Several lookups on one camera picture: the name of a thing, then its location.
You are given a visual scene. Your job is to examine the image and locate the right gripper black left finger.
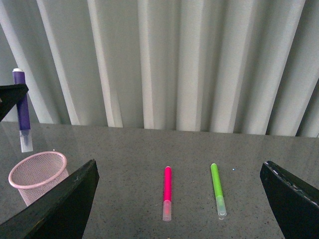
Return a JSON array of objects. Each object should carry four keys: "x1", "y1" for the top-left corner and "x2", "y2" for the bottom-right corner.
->
[{"x1": 0, "y1": 159, "x2": 99, "y2": 239}]

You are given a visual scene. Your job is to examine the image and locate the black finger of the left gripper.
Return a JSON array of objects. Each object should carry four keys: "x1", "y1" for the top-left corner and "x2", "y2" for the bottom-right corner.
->
[{"x1": 0, "y1": 84, "x2": 28, "y2": 120}]

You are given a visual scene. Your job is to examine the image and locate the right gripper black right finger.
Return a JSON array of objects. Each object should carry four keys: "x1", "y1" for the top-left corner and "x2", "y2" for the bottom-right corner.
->
[{"x1": 260, "y1": 161, "x2": 319, "y2": 239}]

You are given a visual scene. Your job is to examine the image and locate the purple highlighter pen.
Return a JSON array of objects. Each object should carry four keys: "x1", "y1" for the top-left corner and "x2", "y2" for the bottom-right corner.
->
[{"x1": 12, "y1": 68, "x2": 33, "y2": 153}]

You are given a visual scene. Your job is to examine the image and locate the pink highlighter pen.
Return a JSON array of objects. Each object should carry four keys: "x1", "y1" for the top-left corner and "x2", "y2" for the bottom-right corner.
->
[{"x1": 162, "y1": 166, "x2": 172, "y2": 222}]

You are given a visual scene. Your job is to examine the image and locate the pink mesh pen cup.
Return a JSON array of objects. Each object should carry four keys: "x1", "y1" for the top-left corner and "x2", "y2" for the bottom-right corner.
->
[{"x1": 8, "y1": 151, "x2": 69, "y2": 206}]

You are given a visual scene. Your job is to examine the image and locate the green highlighter pen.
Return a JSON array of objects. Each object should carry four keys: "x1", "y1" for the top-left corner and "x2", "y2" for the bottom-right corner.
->
[{"x1": 210, "y1": 163, "x2": 227, "y2": 218}]

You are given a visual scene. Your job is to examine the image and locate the white pleated curtain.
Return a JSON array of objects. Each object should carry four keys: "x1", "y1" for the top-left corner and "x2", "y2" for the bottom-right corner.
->
[{"x1": 0, "y1": 0, "x2": 319, "y2": 137}]

